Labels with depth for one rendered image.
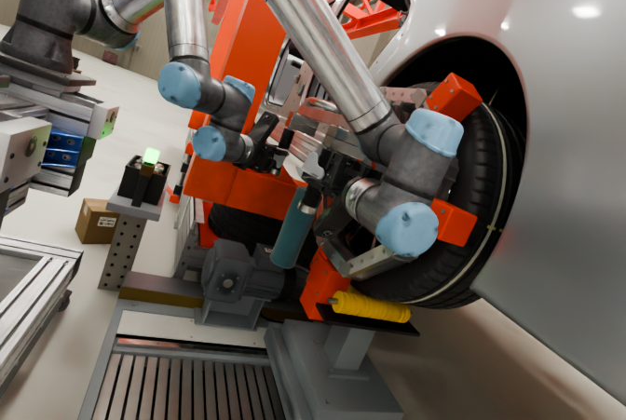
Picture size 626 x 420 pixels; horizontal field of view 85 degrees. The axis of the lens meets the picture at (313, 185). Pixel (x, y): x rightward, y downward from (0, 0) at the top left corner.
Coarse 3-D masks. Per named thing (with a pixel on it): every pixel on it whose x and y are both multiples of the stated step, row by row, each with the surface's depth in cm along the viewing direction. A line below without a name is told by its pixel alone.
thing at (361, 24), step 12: (216, 12) 1004; (348, 12) 669; (360, 12) 676; (372, 12) 689; (384, 12) 591; (396, 12) 567; (216, 24) 1195; (348, 24) 724; (360, 24) 675; (372, 24) 609; (384, 24) 581; (396, 24) 560; (348, 36) 727; (360, 36) 697
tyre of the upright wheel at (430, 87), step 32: (480, 128) 78; (512, 128) 87; (480, 160) 75; (512, 160) 79; (480, 192) 74; (512, 192) 77; (480, 224) 74; (448, 256) 76; (480, 256) 78; (384, 288) 90; (416, 288) 82; (448, 288) 83
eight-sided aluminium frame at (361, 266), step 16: (400, 96) 94; (416, 96) 87; (448, 176) 75; (448, 192) 77; (320, 208) 118; (320, 240) 110; (336, 240) 110; (336, 256) 100; (352, 256) 101; (368, 256) 86; (384, 256) 81; (400, 256) 78; (416, 256) 79; (352, 272) 90; (368, 272) 91
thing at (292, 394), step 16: (272, 336) 127; (272, 352) 124; (288, 352) 124; (272, 368) 120; (288, 368) 116; (288, 384) 107; (288, 400) 104; (304, 400) 105; (288, 416) 102; (304, 416) 99
